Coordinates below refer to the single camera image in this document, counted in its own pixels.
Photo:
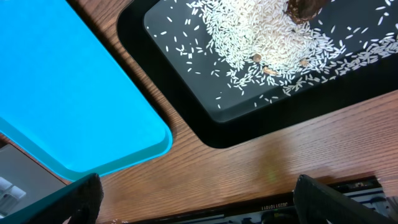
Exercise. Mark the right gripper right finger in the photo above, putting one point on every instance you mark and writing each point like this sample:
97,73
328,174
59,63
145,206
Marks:
316,202

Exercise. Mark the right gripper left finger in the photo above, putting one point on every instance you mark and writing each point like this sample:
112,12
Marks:
78,202

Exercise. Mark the black rectangular tray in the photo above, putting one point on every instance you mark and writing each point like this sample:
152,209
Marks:
361,85

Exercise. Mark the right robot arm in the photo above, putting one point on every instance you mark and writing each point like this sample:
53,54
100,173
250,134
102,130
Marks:
23,182

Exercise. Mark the white rice pile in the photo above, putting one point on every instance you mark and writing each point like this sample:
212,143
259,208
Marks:
229,52

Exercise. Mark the brown food scrap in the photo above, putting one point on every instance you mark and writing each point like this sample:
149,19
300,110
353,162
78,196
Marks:
301,11

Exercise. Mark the teal plastic serving tray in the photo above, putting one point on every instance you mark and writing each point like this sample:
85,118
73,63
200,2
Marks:
64,98

